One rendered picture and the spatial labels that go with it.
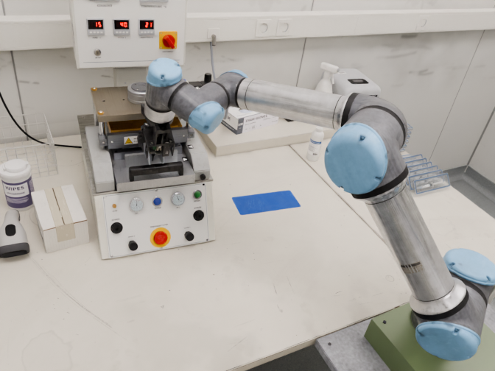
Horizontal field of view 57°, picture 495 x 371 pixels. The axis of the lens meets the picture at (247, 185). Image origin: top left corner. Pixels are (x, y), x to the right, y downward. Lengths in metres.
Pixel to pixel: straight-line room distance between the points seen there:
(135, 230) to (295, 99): 0.62
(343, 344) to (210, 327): 0.34
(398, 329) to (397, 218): 0.42
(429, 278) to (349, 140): 0.32
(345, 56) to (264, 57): 0.45
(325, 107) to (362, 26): 1.31
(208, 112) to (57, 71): 0.93
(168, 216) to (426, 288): 0.74
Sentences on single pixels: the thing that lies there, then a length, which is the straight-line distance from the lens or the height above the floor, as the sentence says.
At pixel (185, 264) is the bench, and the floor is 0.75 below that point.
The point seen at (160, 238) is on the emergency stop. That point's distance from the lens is 1.37.
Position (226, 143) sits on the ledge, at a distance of 1.82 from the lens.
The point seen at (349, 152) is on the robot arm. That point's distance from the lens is 0.83.
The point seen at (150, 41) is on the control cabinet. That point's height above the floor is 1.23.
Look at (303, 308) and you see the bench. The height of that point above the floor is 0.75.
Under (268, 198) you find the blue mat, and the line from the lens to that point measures 1.64.
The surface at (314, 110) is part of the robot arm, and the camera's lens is 1.01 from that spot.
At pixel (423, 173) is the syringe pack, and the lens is 1.92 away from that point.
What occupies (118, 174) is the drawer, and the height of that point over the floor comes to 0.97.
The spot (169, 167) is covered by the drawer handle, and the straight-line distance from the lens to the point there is 1.29.
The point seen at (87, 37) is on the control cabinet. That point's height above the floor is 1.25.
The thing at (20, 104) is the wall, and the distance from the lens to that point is 1.89.
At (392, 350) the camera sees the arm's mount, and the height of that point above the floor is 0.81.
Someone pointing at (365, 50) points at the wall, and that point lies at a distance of 2.44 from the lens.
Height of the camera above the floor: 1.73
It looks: 36 degrees down
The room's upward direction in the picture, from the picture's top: 9 degrees clockwise
